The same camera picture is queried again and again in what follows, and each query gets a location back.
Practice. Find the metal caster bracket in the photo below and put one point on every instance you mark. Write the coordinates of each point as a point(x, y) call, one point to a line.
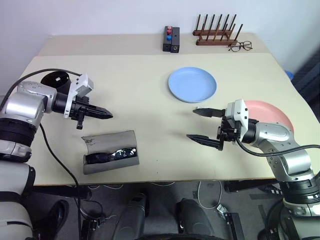
point(231, 221)

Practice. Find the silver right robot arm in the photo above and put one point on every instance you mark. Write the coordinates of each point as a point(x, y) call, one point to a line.
point(275, 133)

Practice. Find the brown wooden peg rack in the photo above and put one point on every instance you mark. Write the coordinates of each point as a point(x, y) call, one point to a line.
point(215, 41)

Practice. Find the light blue plate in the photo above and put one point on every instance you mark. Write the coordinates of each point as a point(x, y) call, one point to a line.
point(192, 85)

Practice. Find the plain black box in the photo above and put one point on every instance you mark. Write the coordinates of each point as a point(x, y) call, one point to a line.
point(175, 40)

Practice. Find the black table crossbar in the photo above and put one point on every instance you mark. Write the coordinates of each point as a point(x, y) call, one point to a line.
point(252, 186)

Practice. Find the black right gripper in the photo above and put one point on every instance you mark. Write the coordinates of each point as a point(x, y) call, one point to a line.
point(228, 130)

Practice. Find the grey felt glasses case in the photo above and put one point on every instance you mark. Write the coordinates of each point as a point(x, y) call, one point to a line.
point(110, 141)

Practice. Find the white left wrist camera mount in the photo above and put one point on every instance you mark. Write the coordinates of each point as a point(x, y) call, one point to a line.
point(80, 83)

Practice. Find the pink plate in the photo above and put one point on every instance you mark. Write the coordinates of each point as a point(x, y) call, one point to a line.
point(270, 111)

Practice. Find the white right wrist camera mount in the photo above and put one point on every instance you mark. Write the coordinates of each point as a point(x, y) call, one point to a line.
point(240, 107)

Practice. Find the blue round button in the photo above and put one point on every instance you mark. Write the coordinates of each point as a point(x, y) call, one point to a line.
point(169, 38)

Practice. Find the black sunglasses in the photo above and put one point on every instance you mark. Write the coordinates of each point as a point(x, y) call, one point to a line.
point(100, 158)

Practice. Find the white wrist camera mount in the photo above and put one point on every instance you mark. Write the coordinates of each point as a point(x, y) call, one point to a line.
point(240, 107)
point(80, 83)

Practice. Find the black thin-framed eyeglasses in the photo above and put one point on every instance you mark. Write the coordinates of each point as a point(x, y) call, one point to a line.
point(247, 45)

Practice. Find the blue round container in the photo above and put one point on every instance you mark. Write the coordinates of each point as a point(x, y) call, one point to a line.
point(290, 75)

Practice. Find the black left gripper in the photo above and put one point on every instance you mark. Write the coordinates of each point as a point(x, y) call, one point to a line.
point(80, 110)

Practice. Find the dark rounded shape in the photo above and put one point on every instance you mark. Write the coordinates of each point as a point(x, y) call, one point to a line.
point(132, 220)
point(195, 220)

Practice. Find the black plastic cup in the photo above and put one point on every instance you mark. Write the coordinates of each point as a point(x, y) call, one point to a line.
point(51, 80)

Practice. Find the red round button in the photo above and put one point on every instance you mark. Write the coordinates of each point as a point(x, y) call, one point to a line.
point(169, 32)
point(169, 28)

